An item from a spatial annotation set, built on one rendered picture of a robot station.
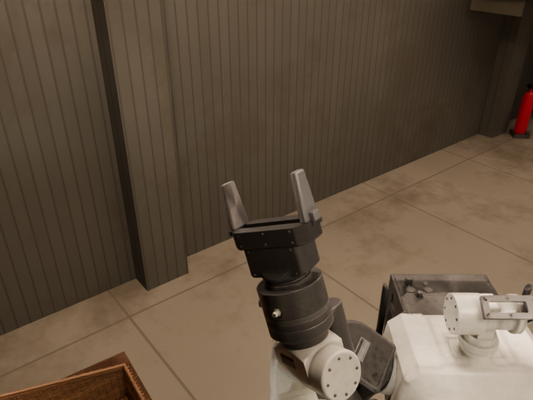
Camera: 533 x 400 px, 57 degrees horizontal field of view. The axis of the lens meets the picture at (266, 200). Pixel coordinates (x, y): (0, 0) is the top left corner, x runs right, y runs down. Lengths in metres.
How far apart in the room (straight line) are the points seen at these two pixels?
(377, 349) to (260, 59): 2.62
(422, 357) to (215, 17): 2.49
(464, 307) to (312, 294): 0.30
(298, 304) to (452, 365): 0.36
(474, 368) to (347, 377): 0.30
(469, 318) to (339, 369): 0.27
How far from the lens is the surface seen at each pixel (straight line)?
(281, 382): 0.72
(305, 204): 0.58
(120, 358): 2.04
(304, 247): 0.60
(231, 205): 0.64
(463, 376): 0.89
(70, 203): 2.94
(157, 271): 3.20
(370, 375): 0.87
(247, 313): 3.00
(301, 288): 0.61
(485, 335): 0.89
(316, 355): 0.65
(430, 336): 0.93
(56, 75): 2.70
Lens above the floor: 2.02
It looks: 29 degrees down
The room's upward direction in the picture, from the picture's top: straight up
